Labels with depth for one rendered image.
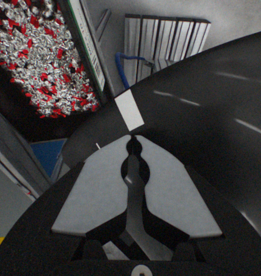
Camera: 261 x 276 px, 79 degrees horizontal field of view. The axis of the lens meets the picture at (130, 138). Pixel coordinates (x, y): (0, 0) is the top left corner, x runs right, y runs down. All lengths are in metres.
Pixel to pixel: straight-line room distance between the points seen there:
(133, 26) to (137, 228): 0.95
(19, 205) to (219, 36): 1.54
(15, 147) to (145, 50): 0.83
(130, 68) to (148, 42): 0.18
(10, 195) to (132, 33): 1.18
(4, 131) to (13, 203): 0.82
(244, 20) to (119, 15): 0.69
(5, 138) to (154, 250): 0.39
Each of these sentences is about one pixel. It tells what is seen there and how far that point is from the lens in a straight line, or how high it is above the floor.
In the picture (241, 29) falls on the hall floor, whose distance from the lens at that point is 1.27.
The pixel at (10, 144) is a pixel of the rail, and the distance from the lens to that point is 0.48.
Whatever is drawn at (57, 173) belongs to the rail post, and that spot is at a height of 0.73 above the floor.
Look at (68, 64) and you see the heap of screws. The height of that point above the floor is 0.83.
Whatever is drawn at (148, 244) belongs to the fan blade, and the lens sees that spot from 0.21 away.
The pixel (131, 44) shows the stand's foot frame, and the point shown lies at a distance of 1.04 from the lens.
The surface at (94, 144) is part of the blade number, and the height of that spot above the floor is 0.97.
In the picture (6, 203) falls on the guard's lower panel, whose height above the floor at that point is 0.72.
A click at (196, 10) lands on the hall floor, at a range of 1.14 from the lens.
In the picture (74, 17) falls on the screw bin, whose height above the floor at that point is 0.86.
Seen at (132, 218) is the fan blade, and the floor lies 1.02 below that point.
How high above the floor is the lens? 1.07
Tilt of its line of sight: 43 degrees down
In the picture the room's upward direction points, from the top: 180 degrees counter-clockwise
